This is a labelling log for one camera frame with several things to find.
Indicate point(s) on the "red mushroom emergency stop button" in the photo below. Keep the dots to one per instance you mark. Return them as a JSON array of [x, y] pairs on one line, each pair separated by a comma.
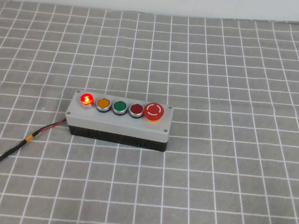
[[153, 111]]

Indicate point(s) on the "grey black button control box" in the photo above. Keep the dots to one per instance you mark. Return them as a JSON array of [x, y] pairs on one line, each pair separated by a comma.
[[118, 126]]

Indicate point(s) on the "red illuminated push button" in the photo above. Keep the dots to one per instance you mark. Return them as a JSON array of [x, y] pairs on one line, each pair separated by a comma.
[[86, 100]]

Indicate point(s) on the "grey checked tablecloth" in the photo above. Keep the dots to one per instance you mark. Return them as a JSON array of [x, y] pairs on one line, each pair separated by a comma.
[[221, 98]]

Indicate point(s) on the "dark red round push button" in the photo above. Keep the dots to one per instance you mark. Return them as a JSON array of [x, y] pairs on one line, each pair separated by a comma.
[[136, 109]]

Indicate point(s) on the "green round push button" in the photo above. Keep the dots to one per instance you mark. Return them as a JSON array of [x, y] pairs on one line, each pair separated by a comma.
[[119, 107]]

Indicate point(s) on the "yellow round push button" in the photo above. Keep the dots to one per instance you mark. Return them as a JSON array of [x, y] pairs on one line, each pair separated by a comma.
[[103, 104]]

